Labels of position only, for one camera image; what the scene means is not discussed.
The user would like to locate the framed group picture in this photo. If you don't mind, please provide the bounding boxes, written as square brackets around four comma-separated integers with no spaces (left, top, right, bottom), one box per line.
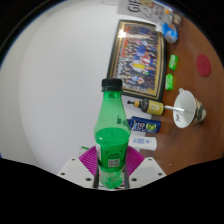
[106,19,168,103]

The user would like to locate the dark blue pump bottle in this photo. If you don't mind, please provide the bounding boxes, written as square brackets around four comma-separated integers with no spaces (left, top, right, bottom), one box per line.
[127,115,162,134]

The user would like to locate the thin white straw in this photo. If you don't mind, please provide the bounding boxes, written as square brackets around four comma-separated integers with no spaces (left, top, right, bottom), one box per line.
[164,105,186,112]

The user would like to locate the white mug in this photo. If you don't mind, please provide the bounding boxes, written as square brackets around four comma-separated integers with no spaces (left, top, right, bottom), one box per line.
[172,87,208,129]

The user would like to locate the green plastic drink bottle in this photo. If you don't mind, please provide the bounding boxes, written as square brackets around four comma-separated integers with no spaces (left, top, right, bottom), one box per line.
[93,78,132,190]

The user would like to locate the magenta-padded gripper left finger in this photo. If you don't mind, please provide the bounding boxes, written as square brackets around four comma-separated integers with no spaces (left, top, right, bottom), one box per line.
[57,146,100,190]

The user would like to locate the flat round red coaster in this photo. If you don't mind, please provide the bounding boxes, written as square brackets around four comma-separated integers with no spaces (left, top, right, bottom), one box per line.
[195,53,212,78]

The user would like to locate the small snack packet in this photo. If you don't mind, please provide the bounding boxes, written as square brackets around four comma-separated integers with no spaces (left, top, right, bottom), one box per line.
[170,12,184,26]

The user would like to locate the brown pump bottle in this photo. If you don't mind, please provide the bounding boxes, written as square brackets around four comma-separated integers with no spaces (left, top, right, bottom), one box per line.
[127,98,165,116]

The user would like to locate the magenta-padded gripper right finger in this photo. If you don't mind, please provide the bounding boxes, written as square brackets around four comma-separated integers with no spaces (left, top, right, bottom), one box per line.
[123,146,167,190]

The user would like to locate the small green pack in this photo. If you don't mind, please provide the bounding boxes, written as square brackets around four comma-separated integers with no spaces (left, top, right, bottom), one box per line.
[168,54,179,71]
[164,73,175,91]

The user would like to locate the blue tissue pack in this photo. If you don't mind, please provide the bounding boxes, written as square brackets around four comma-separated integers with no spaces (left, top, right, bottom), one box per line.
[161,22,179,44]

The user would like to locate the white paper gift bag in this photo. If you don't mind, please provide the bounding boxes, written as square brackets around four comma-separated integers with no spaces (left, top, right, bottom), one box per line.
[117,0,168,22]

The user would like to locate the white bottle with blue cap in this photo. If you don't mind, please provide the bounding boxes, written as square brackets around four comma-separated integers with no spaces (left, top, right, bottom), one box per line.
[128,134,158,152]

